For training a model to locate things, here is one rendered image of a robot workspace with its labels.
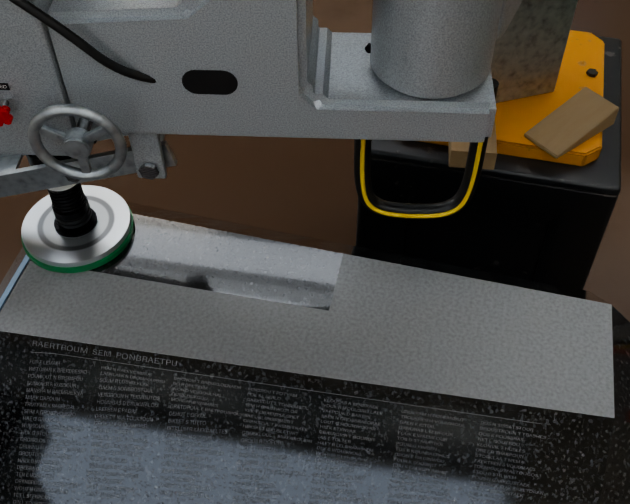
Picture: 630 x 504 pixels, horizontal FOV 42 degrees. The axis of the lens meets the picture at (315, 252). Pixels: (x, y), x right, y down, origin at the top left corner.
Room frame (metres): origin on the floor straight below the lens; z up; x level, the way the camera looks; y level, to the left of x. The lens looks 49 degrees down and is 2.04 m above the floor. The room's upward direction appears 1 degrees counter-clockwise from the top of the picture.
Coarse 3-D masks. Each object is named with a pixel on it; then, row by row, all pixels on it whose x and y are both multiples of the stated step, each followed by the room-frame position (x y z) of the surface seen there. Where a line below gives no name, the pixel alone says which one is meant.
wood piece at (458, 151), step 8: (448, 144) 1.42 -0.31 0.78; (456, 144) 1.37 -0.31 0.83; (464, 144) 1.37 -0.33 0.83; (488, 144) 1.36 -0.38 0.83; (496, 144) 1.36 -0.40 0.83; (448, 152) 1.39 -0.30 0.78; (456, 152) 1.35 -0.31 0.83; (464, 152) 1.34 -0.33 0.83; (488, 152) 1.34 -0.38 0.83; (496, 152) 1.34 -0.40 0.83; (456, 160) 1.35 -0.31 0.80; (464, 160) 1.34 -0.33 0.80; (488, 160) 1.34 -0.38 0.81; (488, 168) 1.34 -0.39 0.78
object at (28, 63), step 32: (0, 0) 1.01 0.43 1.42; (32, 0) 1.01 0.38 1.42; (0, 32) 1.01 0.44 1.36; (32, 32) 1.01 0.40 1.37; (0, 64) 1.02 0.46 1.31; (32, 64) 1.01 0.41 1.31; (0, 96) 1.02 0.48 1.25; (32, 96) 1.01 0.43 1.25; (64, 96) 1.02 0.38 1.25; (0, 128) 1.02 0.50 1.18; (64, 128) 1.01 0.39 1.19
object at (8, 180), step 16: (0, 160) 1.17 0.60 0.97; (16, 160) 1.16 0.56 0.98; (64, 160) 1.07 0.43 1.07; (96, 160) 1.06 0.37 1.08; (128, 160) 1.06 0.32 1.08; (176, 160) 1.06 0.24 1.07; (0, 176) 1.07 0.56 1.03; (16, 176) 1.07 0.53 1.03; (32, 176) 1.07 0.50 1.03; (48, 176) 1.07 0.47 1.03; (64, 176) 1.06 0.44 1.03; (112, 176) 1.06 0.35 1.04; (144, 176) 1.02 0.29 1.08; (0, 192) 1.07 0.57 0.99; (16, 192) 1.07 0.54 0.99
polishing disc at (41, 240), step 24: (96, 192) 1.21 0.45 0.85; (48, 216) 1.14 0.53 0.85; (120, 216) 1.14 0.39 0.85; (24, 240) 1.08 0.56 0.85; (48, 240) 1.08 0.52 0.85; (72, 240) 1.08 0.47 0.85; (96, 240) 1.08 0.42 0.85; (120, 240) 1.08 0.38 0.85; (48, 264) 1.03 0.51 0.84; (72, 264) 1.02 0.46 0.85
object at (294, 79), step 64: (64, 0) 1.06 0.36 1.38; (128, 0) 1.05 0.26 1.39; (192, 0) 1.02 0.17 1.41; (256, 0) 1.00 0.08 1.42; (64, 64) 1.02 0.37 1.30; (128, 64) 1.01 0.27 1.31; (192, 64) 1.01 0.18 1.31; (256, 64) 1.00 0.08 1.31; (320, 64) 1.08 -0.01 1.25; (128, 128) 1.02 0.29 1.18; (192, 128) 1.01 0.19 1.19; (256, 128) 1.00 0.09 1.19; (320, 128) 1.00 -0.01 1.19; (384, 128) 0.99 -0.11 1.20; (448, 128) 0.99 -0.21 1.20
